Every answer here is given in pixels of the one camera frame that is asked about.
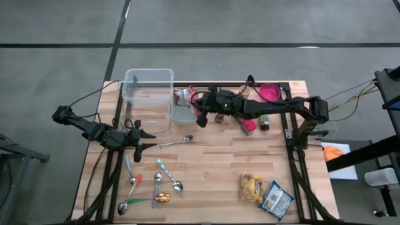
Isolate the white paper sheet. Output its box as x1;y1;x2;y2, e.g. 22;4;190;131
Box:
320;142;359;181

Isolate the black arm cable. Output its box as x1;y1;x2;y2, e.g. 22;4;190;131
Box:
324;79;376;101
69;80;122;109

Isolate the red silver ramen pack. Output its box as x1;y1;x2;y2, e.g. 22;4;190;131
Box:
174;86;198;108

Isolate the green handled spoon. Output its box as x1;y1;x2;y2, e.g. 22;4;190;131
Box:
117;197;151;216

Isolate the tall clear plastic bin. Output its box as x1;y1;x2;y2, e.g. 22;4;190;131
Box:
121;68;174;106

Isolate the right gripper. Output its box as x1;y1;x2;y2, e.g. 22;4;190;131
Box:
189;84;234;129

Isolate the green spice jar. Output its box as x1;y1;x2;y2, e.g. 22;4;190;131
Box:
259;114;271;132

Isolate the light blue handled spoon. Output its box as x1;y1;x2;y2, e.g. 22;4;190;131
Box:
124;154;137;186

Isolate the blue ramen pack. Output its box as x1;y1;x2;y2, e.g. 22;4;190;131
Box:
258;180;295;222

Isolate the black equipment stand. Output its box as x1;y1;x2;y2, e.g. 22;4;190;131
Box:
326;65;400;219

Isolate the white roll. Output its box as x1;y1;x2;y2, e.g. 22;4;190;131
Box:
363;167;399;188

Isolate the yellow ramen pack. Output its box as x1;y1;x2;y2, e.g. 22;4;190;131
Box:
239;172;265;204

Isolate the red patterned paprika tin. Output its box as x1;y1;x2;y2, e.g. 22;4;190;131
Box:
239;117;258;137

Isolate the orange handled spoon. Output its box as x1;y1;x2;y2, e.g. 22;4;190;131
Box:
126;173;144;198

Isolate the pink plastic bowl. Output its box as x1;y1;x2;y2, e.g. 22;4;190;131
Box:
258;82;281;103

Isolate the orange object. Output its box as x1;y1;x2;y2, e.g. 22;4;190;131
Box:
322;145;344;163

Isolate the gold spoon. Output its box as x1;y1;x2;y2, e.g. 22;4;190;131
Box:
154;192;172;204

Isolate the brown cylinder jar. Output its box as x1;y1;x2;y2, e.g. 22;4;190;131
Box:
238;84;251;98

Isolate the all-metal spoon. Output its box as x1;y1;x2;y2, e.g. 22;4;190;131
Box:
159;134;194;149

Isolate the small grey plastic bin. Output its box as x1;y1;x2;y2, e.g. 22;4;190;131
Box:
171;88;199;126

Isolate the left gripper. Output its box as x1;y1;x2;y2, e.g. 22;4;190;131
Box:
124;119;158;163

